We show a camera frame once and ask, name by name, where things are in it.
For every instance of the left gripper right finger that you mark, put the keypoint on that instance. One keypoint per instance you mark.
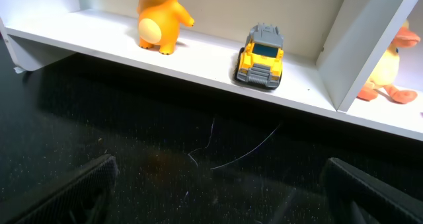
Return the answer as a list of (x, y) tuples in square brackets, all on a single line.
[(363, 197)]

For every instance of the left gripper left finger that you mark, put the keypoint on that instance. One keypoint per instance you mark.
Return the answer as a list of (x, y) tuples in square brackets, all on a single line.
[(66, 197)]

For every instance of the grey and yellow toy truck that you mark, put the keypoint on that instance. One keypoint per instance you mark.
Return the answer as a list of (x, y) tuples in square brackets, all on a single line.
[(261, 62)]

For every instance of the yellow rubber duck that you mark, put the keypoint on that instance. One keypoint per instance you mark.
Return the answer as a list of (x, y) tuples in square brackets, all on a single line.
[(158, 22)]

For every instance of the yellow plush duck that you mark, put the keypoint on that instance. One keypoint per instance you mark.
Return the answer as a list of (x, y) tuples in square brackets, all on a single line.
[(385, 68)]

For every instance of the white shelf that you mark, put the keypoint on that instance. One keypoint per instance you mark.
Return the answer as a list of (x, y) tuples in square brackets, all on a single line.
[(205, 55)]

